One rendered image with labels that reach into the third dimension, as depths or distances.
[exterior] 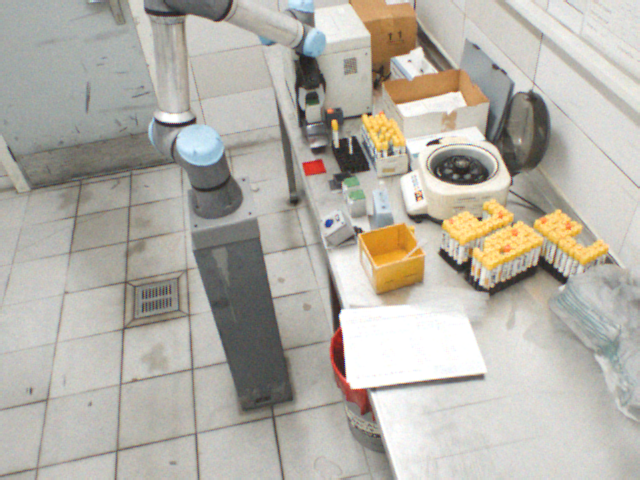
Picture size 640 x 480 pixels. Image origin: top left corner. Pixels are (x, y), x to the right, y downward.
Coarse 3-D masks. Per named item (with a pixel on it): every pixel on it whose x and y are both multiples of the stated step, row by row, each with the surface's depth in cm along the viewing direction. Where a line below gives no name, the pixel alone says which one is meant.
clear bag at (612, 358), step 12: (624, 336) 124; (636, 336) 123; (600, 348) 130; (612, 348) 126; (624, 348) 122; (636, 348) 121; (600, 360) 129; (612, 360) 124; (624, 360) 122; (636, 360) 119; (612, 372) 123; (624, 372) 121; (636, 372) 119; (612, 384) 125; (624, 384) 120; (636, 384) 119; (624, 396) 120; (636, 396) 118; (624, 408) 120; (636, 408) 119; (636, 420) 119
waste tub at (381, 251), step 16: (400, 224) 155; (368, 240) 156; (384, 240) 157; (400, 240) 159; (416, 240) 150; (368, 256) 149; (384, 256) 160; (400, 256) 159; (416, 256) 146; (368, 272) 153; (384, 272) 146; (400, 272) 148; (416, 272) 150; (384, 288) 150; (400, 288) 152
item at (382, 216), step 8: (376, 192) 165; (384, 192) 165; (376, 200) 163; (384, 200) 163; (376, 208) 160; (384, 208) 160; (368, 216) 172; (376, 216) 162; (384, 216) 160; (392, 216) 171; (376, 224) 164; (384, 224) 162; (392, 224) 168
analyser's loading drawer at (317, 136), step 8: (304, 112) 212; (304, 120) 208; (304, 128) 204; (312, 128) 200; (320, 128) 201; (312, 136) 197; (320, 136) 196; (328, 136) 197; (312, 144) 198; (320, 144) 198
